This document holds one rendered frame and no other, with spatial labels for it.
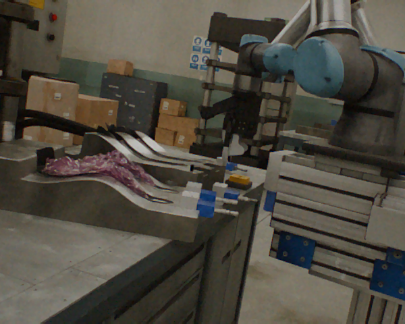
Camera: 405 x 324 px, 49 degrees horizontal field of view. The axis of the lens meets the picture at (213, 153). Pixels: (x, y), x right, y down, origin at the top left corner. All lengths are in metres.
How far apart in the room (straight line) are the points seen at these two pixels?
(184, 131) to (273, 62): 7.08
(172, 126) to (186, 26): 1.93
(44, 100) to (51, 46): 3.20
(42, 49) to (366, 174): 1.38
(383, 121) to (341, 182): 0.16
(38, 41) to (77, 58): 8.11
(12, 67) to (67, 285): 1.08
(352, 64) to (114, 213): 0.58
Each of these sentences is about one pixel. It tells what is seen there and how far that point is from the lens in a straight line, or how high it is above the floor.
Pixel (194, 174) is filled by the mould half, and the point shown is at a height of 0.89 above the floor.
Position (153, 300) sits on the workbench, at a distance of 1.13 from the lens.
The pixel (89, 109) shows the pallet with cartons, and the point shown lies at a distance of 5.97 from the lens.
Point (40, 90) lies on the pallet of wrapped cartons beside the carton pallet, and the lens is 5.19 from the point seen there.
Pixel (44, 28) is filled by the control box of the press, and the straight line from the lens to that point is 1.96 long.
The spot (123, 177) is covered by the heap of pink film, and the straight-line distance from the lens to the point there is 0.99.
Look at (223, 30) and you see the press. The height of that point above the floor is 1.85.
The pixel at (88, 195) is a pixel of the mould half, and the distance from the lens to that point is 0.96.
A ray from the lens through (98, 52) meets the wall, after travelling 9.74.
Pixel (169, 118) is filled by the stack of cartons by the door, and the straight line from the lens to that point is 8.32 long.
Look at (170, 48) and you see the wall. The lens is 8.85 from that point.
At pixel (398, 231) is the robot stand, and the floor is 0.91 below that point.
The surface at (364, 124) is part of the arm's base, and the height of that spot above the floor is 1.10.
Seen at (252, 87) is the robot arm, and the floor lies 1.14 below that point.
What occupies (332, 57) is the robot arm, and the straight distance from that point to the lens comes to 0.93.
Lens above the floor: 1.12
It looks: 8 degrees down
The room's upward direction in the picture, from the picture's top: 10 degrees clockwise
